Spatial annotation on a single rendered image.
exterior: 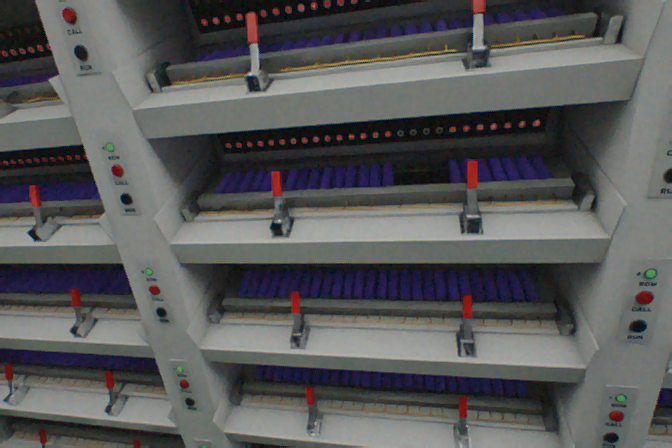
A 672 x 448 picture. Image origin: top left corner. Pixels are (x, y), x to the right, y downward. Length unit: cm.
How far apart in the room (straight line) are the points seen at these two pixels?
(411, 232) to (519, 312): 23
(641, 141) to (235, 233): 52
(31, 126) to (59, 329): 41
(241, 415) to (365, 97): 64
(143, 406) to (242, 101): 68
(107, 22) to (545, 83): 53
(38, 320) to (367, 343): 68
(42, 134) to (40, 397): 64
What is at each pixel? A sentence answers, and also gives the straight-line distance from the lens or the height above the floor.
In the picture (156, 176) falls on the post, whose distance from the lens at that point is 60.
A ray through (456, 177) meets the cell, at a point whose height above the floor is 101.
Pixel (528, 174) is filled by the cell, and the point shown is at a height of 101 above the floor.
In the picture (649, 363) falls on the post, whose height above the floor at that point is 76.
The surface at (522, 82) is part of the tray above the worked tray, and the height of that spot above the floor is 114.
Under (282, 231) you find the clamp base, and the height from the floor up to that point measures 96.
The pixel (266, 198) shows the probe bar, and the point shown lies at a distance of 58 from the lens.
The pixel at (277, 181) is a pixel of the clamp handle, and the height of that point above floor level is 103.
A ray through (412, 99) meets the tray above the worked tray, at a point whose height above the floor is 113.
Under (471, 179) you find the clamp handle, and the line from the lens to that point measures 50.
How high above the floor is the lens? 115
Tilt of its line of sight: 21 degrees down
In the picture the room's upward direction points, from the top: 6 degrees counter-clockwise
